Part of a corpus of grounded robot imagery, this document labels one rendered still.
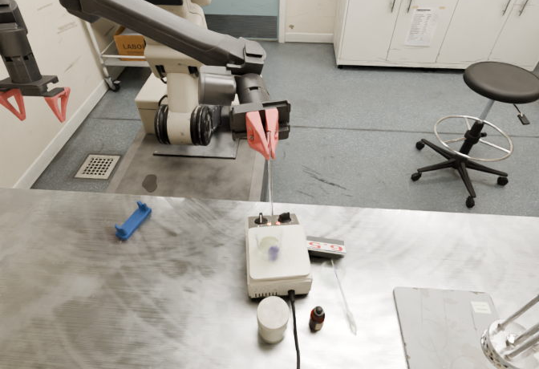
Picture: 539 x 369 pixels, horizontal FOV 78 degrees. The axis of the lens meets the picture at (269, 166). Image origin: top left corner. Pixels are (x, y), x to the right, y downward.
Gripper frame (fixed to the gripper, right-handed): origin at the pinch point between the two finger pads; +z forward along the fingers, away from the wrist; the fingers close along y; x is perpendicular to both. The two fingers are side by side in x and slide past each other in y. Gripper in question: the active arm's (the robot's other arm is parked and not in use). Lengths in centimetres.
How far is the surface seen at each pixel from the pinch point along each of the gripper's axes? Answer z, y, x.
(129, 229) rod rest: -16.3, -32.4, 33.4
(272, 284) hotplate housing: 6.8, -1.5, 28.5
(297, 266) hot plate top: 5.3, 3.9, 26.3
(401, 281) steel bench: 8.5, 26.9, 35.6
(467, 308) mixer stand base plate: 17, 37, 35
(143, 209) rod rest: -21.9, -29.4, 33.3
